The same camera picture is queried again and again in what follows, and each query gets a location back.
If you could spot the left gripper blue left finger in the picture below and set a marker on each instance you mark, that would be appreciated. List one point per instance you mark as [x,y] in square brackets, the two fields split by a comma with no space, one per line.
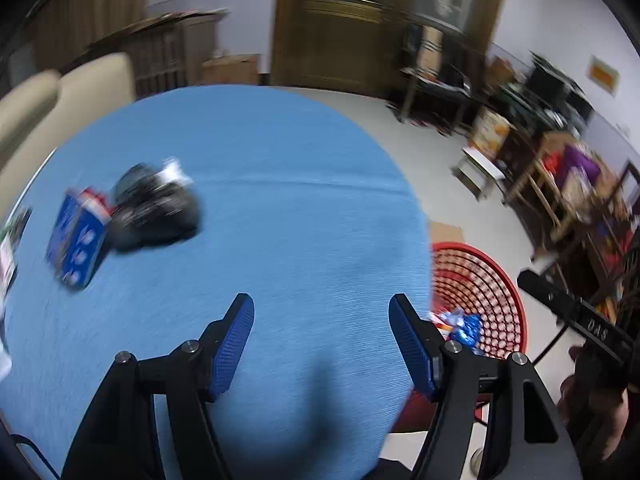
[223,343]

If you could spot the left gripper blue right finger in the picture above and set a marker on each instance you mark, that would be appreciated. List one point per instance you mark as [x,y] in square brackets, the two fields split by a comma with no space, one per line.
[419,343]

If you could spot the blue plastic bag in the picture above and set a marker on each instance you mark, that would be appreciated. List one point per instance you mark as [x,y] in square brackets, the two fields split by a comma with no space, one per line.
[463,328]

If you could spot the black plastic bag bundle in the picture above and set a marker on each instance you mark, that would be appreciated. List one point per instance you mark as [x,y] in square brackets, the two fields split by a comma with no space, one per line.
[147,213]

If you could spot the blue medicine box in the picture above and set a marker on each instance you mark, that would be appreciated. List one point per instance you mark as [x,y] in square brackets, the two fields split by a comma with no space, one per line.
[76,242]

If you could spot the white paper ball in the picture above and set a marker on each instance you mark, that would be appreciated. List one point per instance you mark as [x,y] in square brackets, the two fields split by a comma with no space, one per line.
[172,173]

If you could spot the person's right hand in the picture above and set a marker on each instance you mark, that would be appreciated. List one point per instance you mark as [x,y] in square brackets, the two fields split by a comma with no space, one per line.
[599,404]

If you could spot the red plastic mesh basket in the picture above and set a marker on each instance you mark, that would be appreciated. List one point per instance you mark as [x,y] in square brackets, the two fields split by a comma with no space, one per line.
[464,277]

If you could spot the flat cardboard sheet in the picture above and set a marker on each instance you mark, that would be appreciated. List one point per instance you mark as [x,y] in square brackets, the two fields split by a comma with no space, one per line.
[445,233]

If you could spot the wicker wooden armchair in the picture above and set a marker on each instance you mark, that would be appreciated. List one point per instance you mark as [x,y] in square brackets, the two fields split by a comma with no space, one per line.
[550,212]

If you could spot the blue round tablecloth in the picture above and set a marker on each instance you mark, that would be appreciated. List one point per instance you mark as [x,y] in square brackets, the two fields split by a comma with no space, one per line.
[302,209]

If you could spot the small white stool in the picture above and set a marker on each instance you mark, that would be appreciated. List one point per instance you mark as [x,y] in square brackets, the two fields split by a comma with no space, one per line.
[492,176]

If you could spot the purple cushion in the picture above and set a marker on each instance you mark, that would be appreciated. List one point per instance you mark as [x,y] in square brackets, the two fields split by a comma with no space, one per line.
[574,156]

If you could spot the yellow printed cardboard box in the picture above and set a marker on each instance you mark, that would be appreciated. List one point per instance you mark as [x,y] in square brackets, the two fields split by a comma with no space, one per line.
[489,132]

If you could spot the white barcode medicine box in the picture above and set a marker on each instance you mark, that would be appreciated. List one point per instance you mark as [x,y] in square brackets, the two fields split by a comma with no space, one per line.
[7,264]

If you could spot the dark foil snack packet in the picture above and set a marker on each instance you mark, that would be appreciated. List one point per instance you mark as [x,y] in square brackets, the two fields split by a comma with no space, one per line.
[16,226]

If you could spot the black computer monitor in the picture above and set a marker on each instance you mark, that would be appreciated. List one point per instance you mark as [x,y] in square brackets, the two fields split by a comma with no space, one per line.
[550,85]

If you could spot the black metal chair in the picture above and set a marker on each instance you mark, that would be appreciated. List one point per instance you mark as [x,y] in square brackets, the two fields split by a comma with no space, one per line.
[443,75]

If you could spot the brown cardboard box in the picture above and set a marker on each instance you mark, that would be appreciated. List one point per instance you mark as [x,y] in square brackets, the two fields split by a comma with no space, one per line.
[231,69]

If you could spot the beige leather sofa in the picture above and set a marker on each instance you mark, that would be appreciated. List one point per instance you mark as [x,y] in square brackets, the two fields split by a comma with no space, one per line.
[47,109]

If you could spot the wooden slatted radiator cabinet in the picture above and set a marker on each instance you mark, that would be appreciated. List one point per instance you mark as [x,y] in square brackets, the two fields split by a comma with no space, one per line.
[166,51]

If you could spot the brown wooden double door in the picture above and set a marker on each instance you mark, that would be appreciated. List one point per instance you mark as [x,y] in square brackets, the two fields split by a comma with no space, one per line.
[356,45]

